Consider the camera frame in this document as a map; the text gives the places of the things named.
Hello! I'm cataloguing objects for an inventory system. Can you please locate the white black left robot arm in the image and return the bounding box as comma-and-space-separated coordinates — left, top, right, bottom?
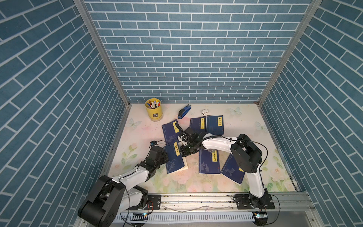
78, 145, 168, 227

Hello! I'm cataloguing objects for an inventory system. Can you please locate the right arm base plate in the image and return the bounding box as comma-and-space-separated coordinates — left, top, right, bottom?
233, 193, 275, 210

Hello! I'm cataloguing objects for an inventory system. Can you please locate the blue black stapler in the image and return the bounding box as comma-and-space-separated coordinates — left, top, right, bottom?
177, 105, 191, 119

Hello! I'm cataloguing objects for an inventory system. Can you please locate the white cable duct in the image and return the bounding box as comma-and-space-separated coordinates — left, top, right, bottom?
113, 212, 255, 224

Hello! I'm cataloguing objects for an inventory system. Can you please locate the aluminium corner post left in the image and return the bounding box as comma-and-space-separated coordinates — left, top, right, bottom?
74, 0, 130, 108

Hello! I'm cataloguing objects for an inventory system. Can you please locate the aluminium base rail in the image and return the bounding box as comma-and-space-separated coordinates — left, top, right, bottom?
149, 192, 315, 212

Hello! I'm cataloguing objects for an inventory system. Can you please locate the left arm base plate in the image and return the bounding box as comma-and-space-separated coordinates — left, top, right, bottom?
130, 194, 161, 212

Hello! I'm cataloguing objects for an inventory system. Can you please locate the aluminium corner post right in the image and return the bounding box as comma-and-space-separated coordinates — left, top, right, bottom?
257, 0, 322, 109

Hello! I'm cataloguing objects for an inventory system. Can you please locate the blue book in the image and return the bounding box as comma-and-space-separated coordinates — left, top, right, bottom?
221, 154, 245, 184
199, 149, 221, 175
206, 115, 224, 135
162, 119, 181, 148
190, 116, 206, 135
164, 141, 188, 174

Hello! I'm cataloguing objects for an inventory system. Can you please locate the small white stapler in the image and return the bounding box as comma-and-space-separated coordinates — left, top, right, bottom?
202, 109, 209, 115

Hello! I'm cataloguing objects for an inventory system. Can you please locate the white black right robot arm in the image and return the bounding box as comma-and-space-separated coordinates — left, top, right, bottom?
178, 127, 268, 201

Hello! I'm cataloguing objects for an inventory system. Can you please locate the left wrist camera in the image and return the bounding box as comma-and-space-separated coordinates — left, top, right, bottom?
150, 141, 157, 147

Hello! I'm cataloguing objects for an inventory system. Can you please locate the yellow pen cup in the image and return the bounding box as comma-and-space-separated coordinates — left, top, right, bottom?
145, 98, 163, 122

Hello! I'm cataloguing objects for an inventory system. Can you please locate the aluminium corner post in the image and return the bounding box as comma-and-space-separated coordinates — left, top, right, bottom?
74, 0, 130, 108
257, 0, 322, 109

